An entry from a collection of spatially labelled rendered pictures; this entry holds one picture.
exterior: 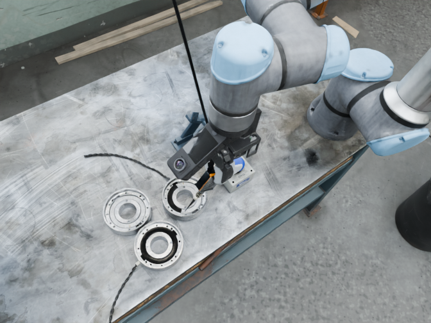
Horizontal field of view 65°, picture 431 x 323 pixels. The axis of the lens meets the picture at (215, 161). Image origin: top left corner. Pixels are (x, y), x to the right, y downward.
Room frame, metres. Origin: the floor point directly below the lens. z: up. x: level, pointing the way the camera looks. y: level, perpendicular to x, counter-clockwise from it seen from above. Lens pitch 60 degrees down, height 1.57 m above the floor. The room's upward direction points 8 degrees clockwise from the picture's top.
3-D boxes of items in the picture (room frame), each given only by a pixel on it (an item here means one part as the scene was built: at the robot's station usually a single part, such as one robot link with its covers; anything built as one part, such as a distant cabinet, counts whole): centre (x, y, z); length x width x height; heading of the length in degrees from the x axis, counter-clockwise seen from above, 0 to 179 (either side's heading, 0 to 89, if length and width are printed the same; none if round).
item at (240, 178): (0.40, -0.05, 0.82); 0.08 x 0.07 x 0.05; 133
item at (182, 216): (0.31, 0.06, 0.82); 0.10 x 0.10 x 0.04
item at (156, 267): (0.19, 0.09, 0.82); 0.10 x 0.10 x 0.04
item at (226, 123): (0.34, -0.01, 1.15); 0.08 x 0.08 x 0.05
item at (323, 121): (0.63, -0.32, 0.85); 0.15 x 0.15 x 0.10
